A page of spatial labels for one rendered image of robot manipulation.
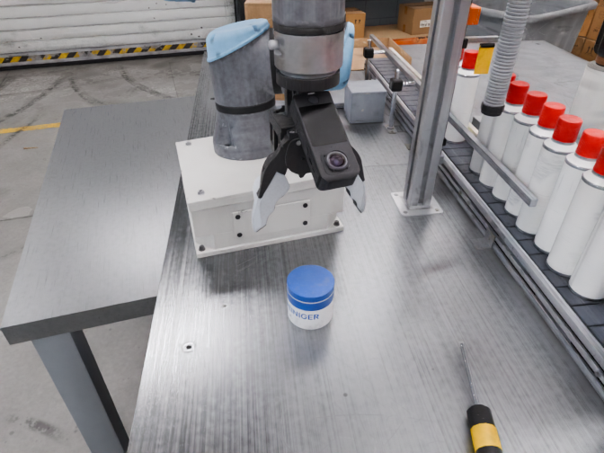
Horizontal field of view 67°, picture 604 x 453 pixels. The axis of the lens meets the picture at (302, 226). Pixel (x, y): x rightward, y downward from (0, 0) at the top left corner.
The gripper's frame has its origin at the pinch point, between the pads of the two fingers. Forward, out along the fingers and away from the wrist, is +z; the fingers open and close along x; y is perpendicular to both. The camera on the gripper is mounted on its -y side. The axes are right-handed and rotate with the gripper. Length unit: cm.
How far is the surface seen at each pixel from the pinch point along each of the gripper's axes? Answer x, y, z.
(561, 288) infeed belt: -35.9, -10.7, 11.9
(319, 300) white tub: -0.2, -3.5, 10.8
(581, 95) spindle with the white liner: -71, 28, 0
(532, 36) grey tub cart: -200, 184, 33
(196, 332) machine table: 17.3, 1.5, 16.9
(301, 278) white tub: 1.2, 0.8, 9.9
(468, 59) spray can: -48, 38, -7
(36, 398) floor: 74, 64, 100
